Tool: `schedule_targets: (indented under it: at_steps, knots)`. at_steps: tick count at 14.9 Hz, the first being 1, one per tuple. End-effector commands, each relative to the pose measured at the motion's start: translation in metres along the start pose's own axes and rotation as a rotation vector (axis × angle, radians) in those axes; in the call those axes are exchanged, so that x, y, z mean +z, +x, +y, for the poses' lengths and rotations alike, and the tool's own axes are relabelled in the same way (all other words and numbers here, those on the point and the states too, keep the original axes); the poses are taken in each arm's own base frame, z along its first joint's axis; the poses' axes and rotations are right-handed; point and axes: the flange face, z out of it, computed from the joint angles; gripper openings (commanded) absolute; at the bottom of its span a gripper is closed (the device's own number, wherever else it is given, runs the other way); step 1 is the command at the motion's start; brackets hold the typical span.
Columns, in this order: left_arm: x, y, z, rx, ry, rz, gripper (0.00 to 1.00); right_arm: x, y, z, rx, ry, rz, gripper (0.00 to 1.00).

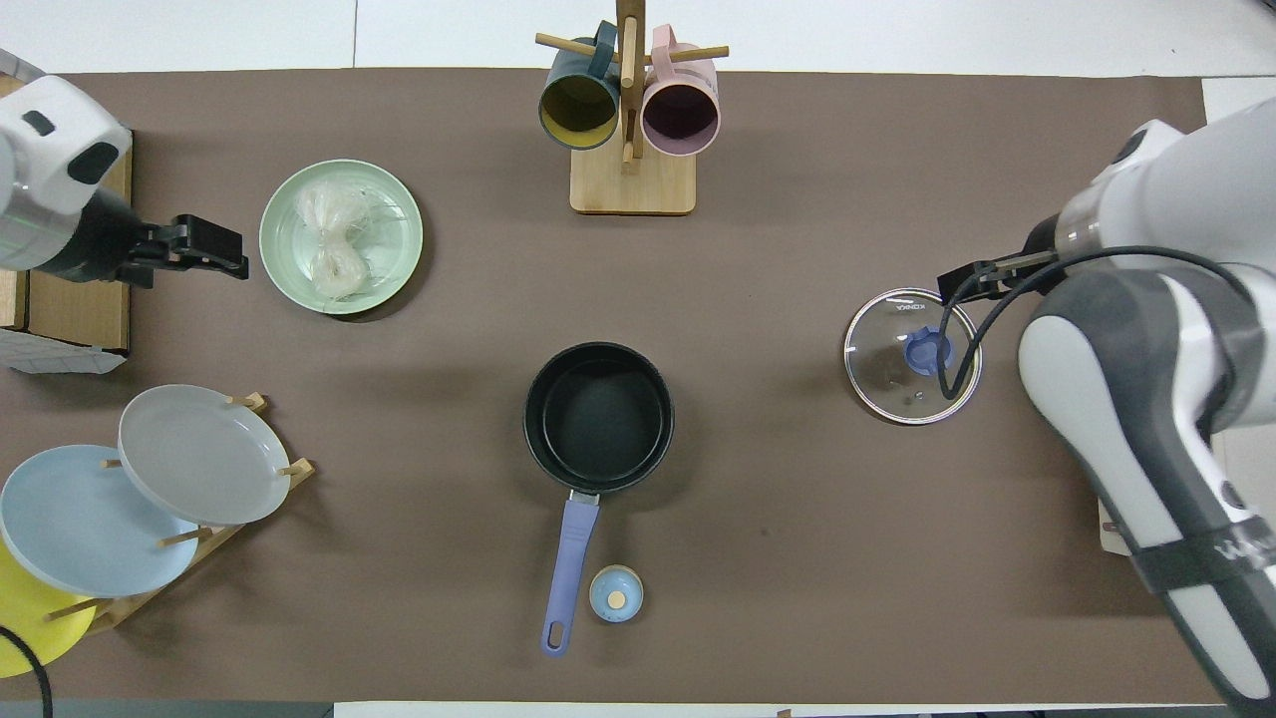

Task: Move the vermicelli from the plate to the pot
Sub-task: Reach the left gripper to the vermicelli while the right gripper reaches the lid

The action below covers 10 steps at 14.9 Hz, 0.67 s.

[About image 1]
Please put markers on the small blue cork-topped jar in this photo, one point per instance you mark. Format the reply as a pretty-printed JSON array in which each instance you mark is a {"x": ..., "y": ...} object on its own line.
[{"x": 616, "y": 594}]

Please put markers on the wooden two-tier shelf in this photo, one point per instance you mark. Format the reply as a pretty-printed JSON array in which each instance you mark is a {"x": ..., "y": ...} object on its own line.
[{"x": 80, "y": 309}]

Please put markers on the pink mug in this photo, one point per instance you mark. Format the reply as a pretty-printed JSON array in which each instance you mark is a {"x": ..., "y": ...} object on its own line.
[{"x": 683, "y": 110}]

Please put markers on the light green plate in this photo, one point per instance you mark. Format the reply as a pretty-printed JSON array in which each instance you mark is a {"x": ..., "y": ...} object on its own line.
[{"x": 384, "y": 239}]

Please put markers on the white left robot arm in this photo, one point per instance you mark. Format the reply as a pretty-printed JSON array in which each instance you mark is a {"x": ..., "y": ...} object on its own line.
[{"x": 50, "y": 150}]

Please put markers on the grey plate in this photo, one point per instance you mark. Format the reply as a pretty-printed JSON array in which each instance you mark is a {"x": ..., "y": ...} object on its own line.
[{"x": 199, "y": 454}]

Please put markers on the dark teal mug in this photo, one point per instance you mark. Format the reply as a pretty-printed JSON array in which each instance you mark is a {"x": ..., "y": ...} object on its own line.
[{"x": 578, "y": 105}]

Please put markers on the white plastic bag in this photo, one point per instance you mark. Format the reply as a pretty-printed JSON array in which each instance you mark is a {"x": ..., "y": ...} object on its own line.
[{"x": 334, "y": 244}]

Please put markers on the wooden mug tree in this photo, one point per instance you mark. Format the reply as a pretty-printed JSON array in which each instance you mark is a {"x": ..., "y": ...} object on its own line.
[{"x": 633, "y": 184}]

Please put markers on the glass lid blue knob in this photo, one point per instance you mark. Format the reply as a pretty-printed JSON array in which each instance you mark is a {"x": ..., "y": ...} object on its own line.
[{"x": 887, "y": 369}]

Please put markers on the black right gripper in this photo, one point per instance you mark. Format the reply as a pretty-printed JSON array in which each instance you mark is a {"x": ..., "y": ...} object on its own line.
[{"x": 1042, "y": 259}]

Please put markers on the light blue plate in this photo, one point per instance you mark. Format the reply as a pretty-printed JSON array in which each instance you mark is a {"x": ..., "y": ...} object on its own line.
[{"x": 80, "y": 529}]

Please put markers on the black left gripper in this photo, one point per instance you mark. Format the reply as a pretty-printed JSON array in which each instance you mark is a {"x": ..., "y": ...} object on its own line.
[{"x": 155, "y": 251}]

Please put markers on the brown table mat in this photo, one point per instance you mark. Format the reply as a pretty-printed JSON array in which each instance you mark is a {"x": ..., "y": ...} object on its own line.
[{"x": 797, "y": 249}]

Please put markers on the yellow plate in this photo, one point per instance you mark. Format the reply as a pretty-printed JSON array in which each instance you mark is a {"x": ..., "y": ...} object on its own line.
[{"x": 30, "y": 628}]

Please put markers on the wooden plate rack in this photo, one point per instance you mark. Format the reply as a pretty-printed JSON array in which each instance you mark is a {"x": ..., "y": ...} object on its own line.
[{"x": 199, "y": 537}]

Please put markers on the grey patterned cloth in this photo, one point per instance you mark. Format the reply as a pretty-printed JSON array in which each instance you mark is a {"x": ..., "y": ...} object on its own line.
[{"x": 55, "y": 351}]

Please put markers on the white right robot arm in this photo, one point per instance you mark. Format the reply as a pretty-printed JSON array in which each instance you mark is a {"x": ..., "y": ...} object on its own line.
[{"x": 1146, "y": 329}]

